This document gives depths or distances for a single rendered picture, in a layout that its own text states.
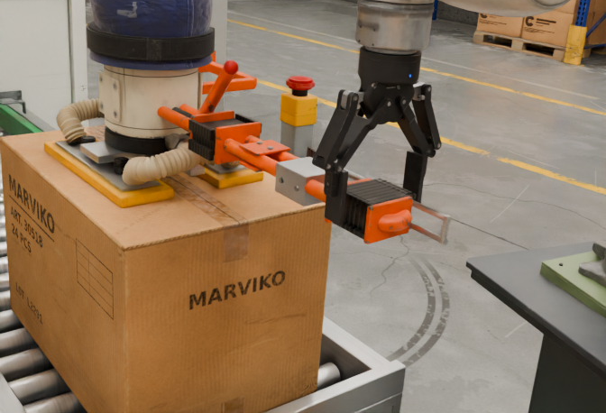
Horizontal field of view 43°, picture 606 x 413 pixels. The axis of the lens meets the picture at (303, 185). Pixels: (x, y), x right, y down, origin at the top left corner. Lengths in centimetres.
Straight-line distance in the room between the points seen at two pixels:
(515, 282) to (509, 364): 120
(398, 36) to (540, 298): 82
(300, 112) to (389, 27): 99
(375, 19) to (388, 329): 208
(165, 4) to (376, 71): 51
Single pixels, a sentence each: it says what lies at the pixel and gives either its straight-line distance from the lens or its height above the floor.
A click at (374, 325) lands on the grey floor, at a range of 292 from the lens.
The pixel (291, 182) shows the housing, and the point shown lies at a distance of 109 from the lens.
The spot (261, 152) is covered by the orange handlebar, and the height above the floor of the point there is 109.
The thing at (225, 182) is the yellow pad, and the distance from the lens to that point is 140.
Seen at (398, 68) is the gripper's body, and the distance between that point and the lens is 93.
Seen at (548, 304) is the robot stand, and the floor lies 75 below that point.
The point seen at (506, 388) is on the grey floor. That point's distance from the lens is 270.
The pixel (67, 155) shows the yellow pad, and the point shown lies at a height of 97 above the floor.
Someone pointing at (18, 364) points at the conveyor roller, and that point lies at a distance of 169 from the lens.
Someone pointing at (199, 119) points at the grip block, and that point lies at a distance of 128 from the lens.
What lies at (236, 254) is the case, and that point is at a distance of 129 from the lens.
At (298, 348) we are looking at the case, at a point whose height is 67.
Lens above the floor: 145
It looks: 20 degrees down
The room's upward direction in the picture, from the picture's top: 4 degrees clockwise
